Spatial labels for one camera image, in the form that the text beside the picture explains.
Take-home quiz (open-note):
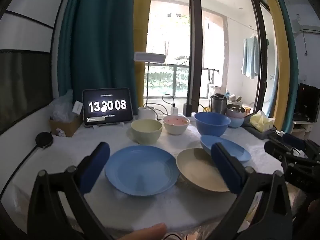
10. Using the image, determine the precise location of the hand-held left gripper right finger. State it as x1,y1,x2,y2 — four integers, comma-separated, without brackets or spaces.
211,142,293,240

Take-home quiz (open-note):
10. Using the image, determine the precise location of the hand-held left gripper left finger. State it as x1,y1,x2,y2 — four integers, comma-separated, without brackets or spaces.
27,141,114,240

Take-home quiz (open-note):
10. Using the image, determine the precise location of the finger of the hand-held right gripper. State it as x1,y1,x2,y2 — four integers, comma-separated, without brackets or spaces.
264,141,298,162
282,133,309,151

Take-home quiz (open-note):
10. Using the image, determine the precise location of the small blue plate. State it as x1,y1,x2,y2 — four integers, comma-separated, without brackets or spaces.
200,135,252,162

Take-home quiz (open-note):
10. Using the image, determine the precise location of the beige plate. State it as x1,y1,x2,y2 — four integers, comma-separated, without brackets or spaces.
176,148,232,193

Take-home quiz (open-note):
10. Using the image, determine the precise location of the large blue bowl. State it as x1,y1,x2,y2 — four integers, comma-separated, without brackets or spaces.
194,112,231,137

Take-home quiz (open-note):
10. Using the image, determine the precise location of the large blue plate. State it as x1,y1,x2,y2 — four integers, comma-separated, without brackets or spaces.
104,145,179,196

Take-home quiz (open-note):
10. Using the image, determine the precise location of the cream bowl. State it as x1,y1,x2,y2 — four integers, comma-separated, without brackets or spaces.
131,119,163,145

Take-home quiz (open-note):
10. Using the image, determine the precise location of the pink strawberry bowl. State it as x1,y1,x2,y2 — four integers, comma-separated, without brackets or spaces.
163,115,190,135

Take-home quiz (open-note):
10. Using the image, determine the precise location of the person's left hand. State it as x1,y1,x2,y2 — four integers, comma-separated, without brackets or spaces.
112,224,167,240

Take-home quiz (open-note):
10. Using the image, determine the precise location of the white tablecloth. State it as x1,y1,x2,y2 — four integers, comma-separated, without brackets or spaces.
0,115,285,233

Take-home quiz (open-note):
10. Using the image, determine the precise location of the yellow tissue pack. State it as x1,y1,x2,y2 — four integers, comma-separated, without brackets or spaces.
250,110,275,133

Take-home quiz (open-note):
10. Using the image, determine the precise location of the dark grey tray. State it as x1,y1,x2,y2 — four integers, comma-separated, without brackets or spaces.
241,116,278,140

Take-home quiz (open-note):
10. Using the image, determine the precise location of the black monitor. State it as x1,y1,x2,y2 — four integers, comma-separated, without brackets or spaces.
293,83,320,123

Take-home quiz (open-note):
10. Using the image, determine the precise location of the cardboard box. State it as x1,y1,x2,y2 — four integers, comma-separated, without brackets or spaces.
49,116,83,137

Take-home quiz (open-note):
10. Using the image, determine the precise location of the white tablet stand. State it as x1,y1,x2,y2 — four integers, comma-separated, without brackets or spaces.
84,122,125,130

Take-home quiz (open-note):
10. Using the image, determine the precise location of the black round disc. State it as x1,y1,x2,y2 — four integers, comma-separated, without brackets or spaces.
35,132,54,150

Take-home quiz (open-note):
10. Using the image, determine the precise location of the small white card box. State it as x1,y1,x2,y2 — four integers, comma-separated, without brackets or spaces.
73,101,84,115

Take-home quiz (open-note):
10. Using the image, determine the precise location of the stainless steel kettle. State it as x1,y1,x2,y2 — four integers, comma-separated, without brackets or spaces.
209,93,227,115

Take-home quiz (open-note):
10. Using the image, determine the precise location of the tablet with clock display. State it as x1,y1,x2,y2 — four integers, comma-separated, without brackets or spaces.
82,88,133,126

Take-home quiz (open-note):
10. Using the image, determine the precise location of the clear plastic bag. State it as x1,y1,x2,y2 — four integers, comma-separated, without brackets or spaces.
50,89,77,122

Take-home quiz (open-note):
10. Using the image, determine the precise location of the narrow teal curtain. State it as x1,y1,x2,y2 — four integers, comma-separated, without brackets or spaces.
271,0,300,134

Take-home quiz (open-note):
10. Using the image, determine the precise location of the hanging light blue towel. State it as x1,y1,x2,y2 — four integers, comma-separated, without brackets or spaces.
241,36,260,79

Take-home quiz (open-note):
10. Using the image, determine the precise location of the narrow yellow curtain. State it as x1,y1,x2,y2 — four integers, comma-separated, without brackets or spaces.
257,0,288,120

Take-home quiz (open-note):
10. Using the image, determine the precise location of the balcony railing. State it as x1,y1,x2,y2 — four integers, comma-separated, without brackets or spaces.
144,64,220,98

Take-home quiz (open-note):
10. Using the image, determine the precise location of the white air conditioner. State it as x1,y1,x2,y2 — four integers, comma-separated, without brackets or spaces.
291,15,320,34

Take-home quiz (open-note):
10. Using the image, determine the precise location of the white desk lamp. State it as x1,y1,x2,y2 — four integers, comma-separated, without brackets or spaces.
134,52,166,120

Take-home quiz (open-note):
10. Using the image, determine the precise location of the wide teal curtain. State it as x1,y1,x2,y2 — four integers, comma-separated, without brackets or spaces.
58,0,150,105

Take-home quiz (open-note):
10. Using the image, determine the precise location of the wide yellow curtain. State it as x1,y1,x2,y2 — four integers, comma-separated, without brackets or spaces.
134,0,153,115

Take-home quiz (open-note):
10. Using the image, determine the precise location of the dark door frame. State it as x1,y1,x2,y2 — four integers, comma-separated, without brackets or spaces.
187,0,203,113

